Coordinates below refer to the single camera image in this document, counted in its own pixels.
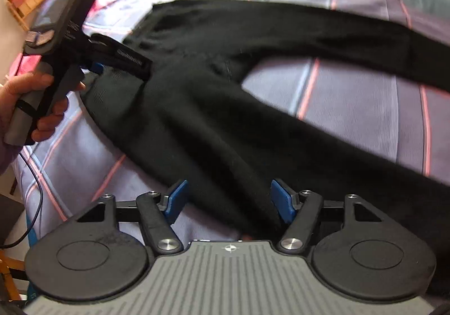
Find black cable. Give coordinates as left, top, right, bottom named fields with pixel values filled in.
left=0, top=152, right=44, bottom=250

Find person's left hand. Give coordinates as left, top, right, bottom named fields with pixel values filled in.
left=1, top=71, right=69, bottom=172

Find plaid purple bedsheet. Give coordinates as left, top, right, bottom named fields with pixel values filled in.
left=13, top=0, right=449, bottom=243

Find black pants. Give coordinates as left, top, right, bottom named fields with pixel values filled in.
left=79, top=0, right=450, bottom=298

